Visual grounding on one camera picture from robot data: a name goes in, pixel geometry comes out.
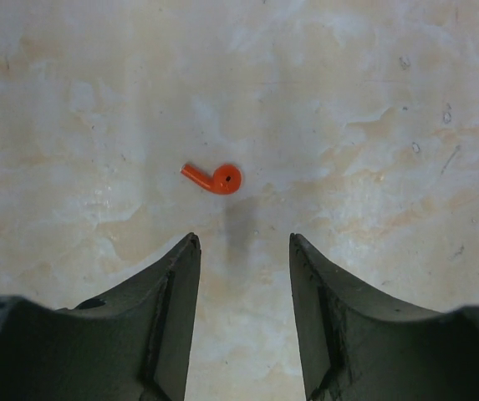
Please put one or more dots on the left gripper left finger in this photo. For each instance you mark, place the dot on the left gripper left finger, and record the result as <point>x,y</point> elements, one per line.
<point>131,342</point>

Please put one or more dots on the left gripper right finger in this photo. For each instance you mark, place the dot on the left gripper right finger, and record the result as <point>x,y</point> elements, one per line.
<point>359,343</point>

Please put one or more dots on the orange earbud upper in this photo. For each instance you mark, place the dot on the orange earbud upper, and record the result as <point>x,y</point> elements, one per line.
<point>225,180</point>

